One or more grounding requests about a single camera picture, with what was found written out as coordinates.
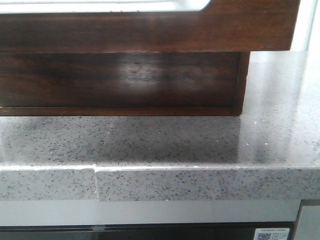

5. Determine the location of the dark wooden drawer cabinet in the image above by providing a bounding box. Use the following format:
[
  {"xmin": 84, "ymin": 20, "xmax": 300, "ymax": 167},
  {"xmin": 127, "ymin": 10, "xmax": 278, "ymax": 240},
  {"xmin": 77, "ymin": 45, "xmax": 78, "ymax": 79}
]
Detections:
[{"xmin": 0, "ymin": 51, "xmax": 251, "ymax": 117}]

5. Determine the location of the wooden drawer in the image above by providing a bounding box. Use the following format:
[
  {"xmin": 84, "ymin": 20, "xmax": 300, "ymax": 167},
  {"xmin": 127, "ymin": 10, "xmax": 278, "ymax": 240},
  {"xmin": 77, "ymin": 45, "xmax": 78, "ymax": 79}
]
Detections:
[
  {"xmin": 0, "ymin": 51, "xmax": 241, "ymax": 108},
  {"xmin": 0, "ymin": 0, "xmax": 300, "ymax": 53}
]

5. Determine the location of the black appliance under counter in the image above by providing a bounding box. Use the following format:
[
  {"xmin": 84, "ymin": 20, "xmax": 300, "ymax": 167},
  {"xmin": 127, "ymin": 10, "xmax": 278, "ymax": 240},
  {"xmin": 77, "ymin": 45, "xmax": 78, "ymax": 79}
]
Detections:
[{"xmin": 0, "ymin": 221, "xmax": 294, "ymax": 240}]

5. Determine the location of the white QR code sticker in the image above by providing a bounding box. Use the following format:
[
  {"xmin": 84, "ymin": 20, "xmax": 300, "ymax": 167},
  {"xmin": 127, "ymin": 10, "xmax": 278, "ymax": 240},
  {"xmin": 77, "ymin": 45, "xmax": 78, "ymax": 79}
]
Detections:
[{"xmin": 253, "ymin": 228, "xmax": 290, "ymax": 240}]

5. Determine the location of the white cabinet panel right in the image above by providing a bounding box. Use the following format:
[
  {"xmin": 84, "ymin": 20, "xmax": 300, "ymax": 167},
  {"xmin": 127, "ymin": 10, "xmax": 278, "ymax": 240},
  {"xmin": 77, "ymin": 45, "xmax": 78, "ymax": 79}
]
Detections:
[{"xmin": 294, "ymin": 205, "xmax": 320, "ymax": 240}]

